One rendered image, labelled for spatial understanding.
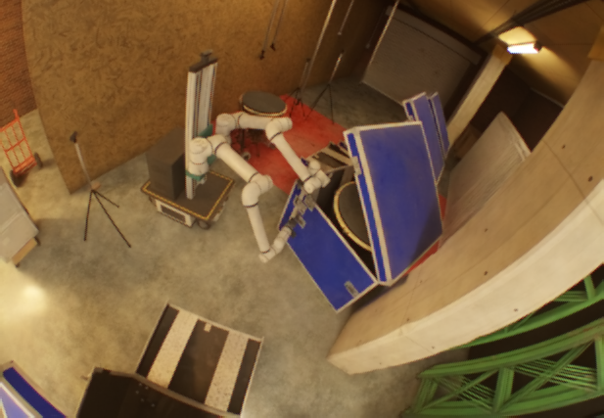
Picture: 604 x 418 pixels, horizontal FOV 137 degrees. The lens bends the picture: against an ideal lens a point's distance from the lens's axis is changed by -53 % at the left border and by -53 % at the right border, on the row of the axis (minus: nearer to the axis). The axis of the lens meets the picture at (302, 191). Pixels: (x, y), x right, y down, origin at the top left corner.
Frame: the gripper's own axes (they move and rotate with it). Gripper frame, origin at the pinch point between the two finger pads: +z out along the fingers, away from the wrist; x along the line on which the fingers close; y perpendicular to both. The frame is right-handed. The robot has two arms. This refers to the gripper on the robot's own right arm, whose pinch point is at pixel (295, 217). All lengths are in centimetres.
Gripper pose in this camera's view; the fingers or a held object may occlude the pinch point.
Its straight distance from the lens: 226.2
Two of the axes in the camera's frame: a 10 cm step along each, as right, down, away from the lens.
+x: -6.3, 4.1, 6.6
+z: 3.8, -5.8, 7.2
